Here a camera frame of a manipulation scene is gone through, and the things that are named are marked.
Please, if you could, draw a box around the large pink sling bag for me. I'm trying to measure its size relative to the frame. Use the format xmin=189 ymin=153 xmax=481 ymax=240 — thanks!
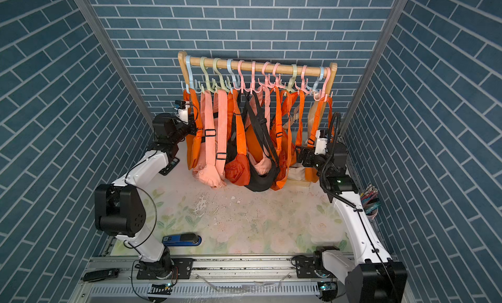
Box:
xmin=193 ymin=89 xmax=228 ymax=189

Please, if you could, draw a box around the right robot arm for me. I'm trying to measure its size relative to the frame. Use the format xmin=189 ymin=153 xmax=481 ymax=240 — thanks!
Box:
xmin=296 ymin=112 xmax=408 ymax=302

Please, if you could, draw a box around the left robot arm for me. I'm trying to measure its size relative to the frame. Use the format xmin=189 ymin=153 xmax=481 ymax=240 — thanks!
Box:
xmin=94 ymin=112 xmax=197 ymax=279

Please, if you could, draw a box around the far right orange bag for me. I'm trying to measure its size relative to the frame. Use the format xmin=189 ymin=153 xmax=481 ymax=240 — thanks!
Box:
xmin=305 ymin=97 xmax=333 ymax=183

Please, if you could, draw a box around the small pink sling bag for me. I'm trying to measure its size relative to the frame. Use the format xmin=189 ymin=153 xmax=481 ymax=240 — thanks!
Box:
xmin=244 ymin=87 xmax=272 ymax=176

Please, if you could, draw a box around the black sling bag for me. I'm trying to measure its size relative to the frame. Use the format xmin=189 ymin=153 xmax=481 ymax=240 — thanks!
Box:
xmin=226 ymin=93 xmax=281 ymax=192

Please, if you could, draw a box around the orange bag behind black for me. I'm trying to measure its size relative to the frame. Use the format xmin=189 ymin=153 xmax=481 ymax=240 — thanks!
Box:
xmin=270 ymin=87 xmax=298 ymax=191

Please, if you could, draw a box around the dark red-orange bag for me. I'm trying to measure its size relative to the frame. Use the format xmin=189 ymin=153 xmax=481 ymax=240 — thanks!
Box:
xmin=224 ymin=89 xmax=250 ymax=186

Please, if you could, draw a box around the black desk calculator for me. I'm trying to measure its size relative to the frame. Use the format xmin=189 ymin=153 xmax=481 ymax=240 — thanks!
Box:
xmin=159 ymin=157 xmax=180 ymax=176

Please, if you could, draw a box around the wooden hanging rack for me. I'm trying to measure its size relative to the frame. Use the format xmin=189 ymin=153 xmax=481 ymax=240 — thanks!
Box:
xmin=190 ymin=56 xmax=337 ymax=101

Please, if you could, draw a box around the pink pen cup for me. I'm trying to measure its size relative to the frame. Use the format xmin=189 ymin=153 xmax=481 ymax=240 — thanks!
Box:
xmin=360 ymin=184 xmax=381 ymax=220

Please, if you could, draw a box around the blue black stapler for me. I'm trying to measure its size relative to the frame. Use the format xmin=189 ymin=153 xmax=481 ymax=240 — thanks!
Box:
xmin=162 ymin=232 xmax=203 ymax=247

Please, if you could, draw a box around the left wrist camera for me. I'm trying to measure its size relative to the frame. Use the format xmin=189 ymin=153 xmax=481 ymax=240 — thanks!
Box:
xmin=175 ymin=100 xmax=190 ymax=123

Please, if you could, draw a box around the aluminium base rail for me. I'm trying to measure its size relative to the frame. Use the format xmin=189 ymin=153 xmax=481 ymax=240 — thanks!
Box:
xmin=68 ymin=254 xmax=417 ymax=303

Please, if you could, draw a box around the black remote on rail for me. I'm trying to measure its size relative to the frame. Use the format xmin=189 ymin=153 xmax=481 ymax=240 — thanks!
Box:
xmin=82 ymin=268 xmax=120 ymax=282

